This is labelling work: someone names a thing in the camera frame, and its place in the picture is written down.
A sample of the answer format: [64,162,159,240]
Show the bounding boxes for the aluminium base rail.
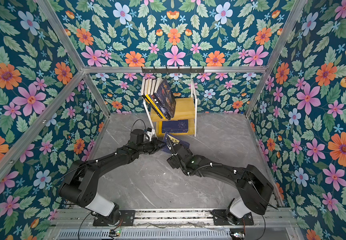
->
[50,208,298,229]

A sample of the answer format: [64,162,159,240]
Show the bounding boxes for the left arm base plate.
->
[93,210,136,227]

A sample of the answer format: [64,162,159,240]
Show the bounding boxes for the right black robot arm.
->
[167,138,274,224]

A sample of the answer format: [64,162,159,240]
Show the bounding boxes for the black book white characters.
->
[152,78,171,120]

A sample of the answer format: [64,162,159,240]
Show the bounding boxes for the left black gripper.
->
[136,136,167,154]

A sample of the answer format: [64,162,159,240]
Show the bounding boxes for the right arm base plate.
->
[210,209,254,227]

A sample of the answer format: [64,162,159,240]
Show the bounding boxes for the yellow cartoon cover book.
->
[144,78,168,120]

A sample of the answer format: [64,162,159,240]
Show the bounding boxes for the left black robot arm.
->
[58,129,166,226]

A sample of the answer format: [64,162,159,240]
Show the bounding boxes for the dark portrait book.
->
[157,79,176,118]
[146,78,171,120]

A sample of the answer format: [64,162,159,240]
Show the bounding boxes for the black hook rail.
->
[141,67,205,74]

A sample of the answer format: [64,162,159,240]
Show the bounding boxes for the navy book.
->
[161,133,190,154]
[161,119,189,134]

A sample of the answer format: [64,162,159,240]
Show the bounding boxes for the white wooden two-tier shelf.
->
[140,79,198,137]

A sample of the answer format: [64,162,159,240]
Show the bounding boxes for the black book leaning on shelf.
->
[140,78,165,120]

